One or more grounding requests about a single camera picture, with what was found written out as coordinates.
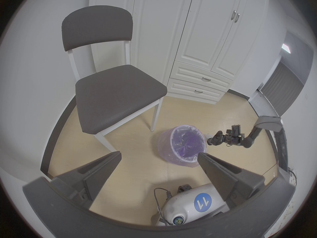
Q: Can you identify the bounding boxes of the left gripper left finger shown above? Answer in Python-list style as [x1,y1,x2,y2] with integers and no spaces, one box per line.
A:
[51,151,122,211]

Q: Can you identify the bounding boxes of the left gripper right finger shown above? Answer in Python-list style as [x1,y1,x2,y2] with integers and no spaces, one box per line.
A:
[197,152,266,209]

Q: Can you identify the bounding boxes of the purple plastic bag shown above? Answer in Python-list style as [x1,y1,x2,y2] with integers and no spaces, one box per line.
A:
[158,125,207,167]

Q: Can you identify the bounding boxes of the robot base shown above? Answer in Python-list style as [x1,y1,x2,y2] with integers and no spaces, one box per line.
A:
[151,182,229,226]

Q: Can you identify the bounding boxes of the white trash bin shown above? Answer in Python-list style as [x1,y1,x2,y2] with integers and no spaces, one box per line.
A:
[170,126,206,163]

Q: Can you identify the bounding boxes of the white chair grey cushions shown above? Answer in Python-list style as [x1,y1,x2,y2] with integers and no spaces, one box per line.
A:
[61,5,168,151]

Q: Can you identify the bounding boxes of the grey curtain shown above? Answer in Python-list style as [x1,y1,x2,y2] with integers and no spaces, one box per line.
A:
[261,63,304,116]

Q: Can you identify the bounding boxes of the white wardrobe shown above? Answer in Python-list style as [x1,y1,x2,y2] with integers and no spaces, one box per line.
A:
[89,0,269,105]

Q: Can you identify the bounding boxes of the black cable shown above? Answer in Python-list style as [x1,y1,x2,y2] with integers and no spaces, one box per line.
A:
[154,187,173,226]

